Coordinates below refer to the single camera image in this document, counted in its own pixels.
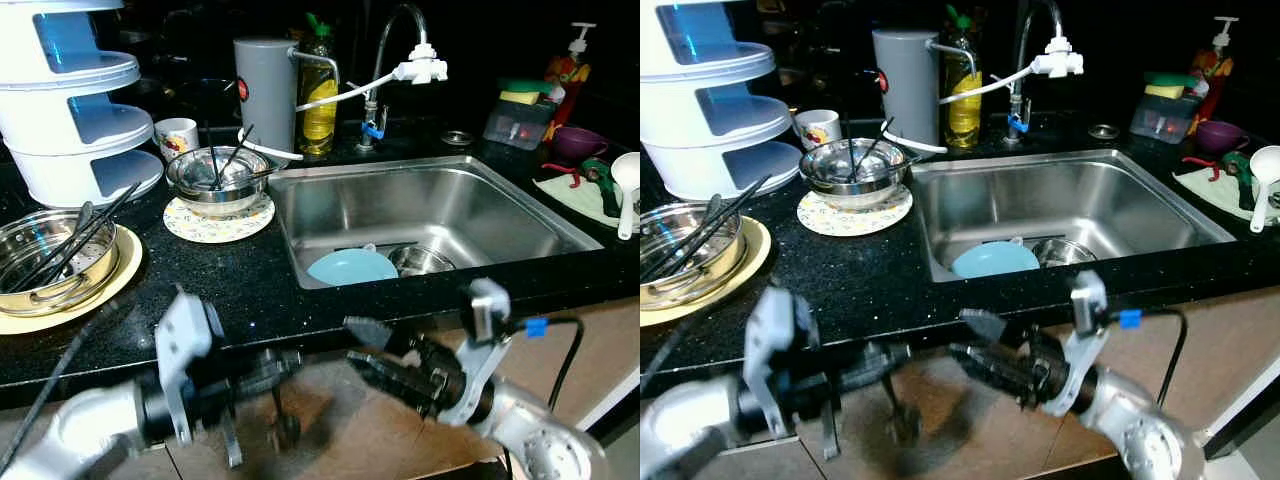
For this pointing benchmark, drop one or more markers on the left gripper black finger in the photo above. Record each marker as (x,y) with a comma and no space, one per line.
(280,360)
(888,353)
(276,385)
(884,378)

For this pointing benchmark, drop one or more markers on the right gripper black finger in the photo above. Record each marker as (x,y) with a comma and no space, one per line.
(985,323)
(995,370)
(385,375)
(370,330)

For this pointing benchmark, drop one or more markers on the light blue plate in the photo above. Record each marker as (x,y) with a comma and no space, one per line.
(350,268)
(995,262)

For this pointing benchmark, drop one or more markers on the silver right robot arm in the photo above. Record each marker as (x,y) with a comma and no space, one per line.
(540,440)
(1150,440)

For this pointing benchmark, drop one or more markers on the floral patterned plate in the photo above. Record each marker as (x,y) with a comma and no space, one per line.
(855,225)
(220,232)

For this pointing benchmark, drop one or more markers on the pale yellow plate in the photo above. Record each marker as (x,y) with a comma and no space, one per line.
(124,280)
(755,265)

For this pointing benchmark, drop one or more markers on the stainless steel sink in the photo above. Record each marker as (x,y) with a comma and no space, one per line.
(1110,200)
(470,205)

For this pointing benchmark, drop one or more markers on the shallow steel bowl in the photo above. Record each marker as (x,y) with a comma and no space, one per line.
(855,190)
(220,197)

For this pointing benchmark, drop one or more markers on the blue faucet tape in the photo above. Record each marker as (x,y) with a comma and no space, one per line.
(1019,123)
(373,130)

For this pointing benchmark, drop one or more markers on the steel spoon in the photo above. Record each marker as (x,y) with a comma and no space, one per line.
(711,210)
(82,216)

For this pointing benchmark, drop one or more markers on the thin black chopstick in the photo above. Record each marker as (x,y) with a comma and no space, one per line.
(212,152)
(238,152)
(851,146)
(875,146)

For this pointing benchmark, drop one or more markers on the yellow dish soap bottle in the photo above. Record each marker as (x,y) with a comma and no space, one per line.
(960,115)
(318,120)

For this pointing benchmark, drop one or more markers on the steel gooseneck faucet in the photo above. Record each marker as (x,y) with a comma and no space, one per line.
(1015,105)
(370,112)

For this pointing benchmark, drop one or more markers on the pale green cloth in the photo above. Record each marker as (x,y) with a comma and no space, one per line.
(568,197)
(1208,190)

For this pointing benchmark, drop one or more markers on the white printed mug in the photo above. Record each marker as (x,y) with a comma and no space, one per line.
(175,137)
(815,128)

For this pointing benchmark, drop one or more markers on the grey water filter canister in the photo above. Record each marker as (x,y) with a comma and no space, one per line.
(905,95)
(265,100)

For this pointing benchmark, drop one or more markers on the clear plastic container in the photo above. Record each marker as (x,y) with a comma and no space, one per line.
(1163,122)
(518,128)

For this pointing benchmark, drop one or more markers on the white plastic ladle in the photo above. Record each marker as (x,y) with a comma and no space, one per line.
(1268,162)
(628,170)

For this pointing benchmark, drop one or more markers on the yellow green sponge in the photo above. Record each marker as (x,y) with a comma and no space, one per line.
(1165,90)
(522,96)

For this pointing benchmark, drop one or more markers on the white tiered storage rack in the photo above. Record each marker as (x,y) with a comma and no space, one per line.
(35,120)
(675,110)

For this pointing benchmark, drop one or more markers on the red pump bottle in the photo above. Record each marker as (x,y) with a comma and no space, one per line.
(1212,70)
(568,75)

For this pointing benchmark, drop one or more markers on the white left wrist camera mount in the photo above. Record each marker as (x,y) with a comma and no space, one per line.
(775,330)
(185,335)

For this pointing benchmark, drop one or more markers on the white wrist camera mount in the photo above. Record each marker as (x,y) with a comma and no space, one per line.
(1090,295)
(488,305)
(185,335)
(775,330)

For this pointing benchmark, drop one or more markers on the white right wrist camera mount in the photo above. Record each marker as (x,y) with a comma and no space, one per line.
(488,305)
(1090,295)

